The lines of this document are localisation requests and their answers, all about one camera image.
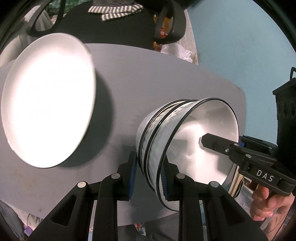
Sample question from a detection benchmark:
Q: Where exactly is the black office chair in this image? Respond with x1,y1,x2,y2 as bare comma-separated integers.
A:
27,1,186,50

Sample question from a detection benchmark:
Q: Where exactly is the white cloth behind table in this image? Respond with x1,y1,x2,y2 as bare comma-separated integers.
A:
161,43,193,63

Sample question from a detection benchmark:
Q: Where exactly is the white plate stack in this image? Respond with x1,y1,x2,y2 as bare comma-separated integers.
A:
1,33,96,168

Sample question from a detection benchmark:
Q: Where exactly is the white bowl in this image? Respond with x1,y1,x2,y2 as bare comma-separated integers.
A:
142,99,202,195
156,98,239,211
135,99,190,191

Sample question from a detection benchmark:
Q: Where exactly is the right human hand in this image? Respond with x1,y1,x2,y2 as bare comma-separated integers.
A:
250,185,295,233

